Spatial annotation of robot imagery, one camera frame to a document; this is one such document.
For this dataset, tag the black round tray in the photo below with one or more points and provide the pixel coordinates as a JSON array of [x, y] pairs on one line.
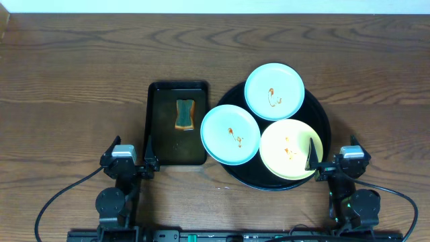
[[254, 173]]

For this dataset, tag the light blue plate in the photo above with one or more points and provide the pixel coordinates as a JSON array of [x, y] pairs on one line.
[[274, 91], [230, 134]]

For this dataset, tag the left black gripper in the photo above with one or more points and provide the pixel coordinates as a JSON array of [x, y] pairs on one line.
[[128, 168]]

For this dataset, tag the orange green scrub sponge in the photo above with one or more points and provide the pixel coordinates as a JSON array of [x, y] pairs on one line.
[[185, 114]]

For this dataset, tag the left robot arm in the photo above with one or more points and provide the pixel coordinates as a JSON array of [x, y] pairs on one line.
[[117, 206]]

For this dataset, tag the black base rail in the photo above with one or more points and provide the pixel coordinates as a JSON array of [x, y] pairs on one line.
[[215, 236]]

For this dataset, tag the yellow plate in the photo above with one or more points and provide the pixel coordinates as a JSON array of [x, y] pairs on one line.
[[284, 148]]

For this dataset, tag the light blue plate top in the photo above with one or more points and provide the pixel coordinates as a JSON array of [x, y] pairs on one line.
[[274, 91]]

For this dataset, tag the black rectangular tray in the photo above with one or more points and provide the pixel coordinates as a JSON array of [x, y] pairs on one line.
[[170, 145]]

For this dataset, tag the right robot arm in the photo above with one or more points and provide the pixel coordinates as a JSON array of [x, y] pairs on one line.
[[352, 209]]

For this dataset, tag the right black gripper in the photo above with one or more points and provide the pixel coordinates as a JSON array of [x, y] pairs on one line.
[[339, 169]]

